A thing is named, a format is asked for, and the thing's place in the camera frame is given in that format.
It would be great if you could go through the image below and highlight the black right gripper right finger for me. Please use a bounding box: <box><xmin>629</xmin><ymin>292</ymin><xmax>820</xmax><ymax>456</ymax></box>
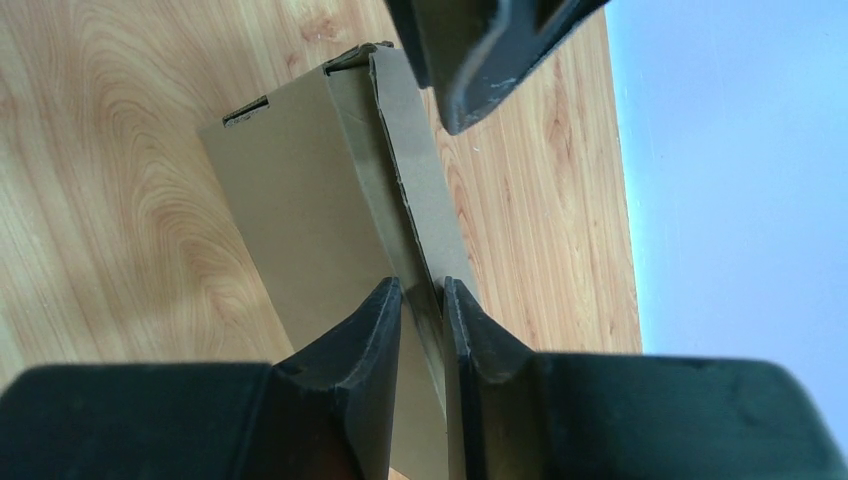
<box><xmin>443</xmin><ymin>277</ymin><xmax>847</xmax><ymax>479</ymax></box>

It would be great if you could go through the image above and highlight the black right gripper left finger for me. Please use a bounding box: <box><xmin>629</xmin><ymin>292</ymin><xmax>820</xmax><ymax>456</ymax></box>
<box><xmin>1</xmin><ymin>278</ymin><xmax>402</xmax><ymax>479</ymax></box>

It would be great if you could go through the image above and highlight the brown cardboard box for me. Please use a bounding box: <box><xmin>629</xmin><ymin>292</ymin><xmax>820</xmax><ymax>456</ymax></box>
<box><xmin>200</xmin><ymin>42</ymin><xmax>478</xmax><ymax>479</ymax></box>

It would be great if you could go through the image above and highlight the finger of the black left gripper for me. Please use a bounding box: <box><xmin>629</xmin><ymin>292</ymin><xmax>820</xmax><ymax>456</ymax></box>
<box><xmin>385</xmin><ymin>0</ymin><xmax>606</xmax><ymax>135</ymax></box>

